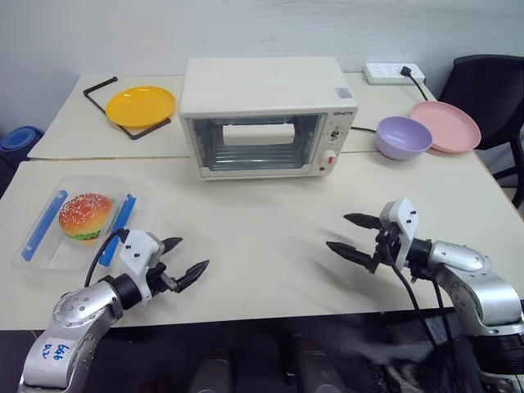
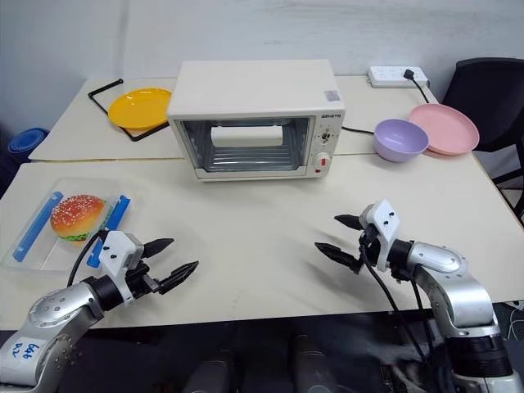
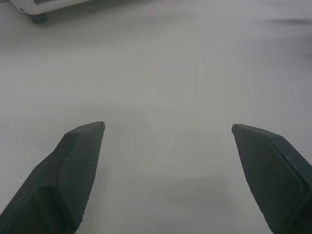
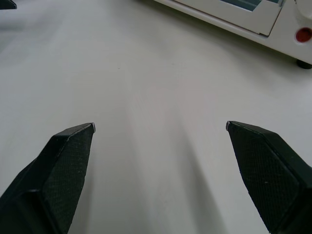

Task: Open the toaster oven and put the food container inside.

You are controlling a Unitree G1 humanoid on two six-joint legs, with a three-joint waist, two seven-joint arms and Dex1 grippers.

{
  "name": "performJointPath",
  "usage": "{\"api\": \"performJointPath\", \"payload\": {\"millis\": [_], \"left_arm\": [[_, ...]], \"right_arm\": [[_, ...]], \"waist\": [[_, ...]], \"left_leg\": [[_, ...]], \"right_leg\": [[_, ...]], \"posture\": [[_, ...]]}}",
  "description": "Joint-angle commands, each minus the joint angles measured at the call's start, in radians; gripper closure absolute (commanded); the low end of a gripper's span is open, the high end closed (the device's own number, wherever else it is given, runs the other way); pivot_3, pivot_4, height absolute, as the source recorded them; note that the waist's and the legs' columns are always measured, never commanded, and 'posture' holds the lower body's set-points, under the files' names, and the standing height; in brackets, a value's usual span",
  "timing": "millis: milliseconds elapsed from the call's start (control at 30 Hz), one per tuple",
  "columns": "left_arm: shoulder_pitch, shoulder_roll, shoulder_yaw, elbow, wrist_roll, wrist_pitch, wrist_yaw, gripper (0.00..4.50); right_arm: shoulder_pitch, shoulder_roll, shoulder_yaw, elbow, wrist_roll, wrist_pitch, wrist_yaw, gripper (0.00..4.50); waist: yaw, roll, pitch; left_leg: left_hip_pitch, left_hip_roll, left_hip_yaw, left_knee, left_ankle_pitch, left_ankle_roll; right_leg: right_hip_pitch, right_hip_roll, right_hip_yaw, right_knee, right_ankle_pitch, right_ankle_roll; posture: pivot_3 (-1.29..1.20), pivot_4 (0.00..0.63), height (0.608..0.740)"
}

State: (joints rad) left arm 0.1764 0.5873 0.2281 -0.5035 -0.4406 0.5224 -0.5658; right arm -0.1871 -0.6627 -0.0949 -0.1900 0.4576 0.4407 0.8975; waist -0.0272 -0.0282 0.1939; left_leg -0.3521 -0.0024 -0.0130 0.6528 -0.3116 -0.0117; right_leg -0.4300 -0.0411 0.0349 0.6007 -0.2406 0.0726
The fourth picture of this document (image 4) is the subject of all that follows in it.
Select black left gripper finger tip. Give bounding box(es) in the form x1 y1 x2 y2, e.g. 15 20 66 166
0 0 18 10

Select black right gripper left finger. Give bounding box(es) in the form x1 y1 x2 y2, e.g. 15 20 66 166
0 122 97 234

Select white toaster oven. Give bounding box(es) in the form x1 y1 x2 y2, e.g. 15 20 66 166
136 0 312 70

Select dark red round button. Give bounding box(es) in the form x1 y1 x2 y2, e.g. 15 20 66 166
295 27 312 45

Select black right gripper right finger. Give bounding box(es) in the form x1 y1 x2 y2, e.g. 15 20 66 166
226 120 312 234

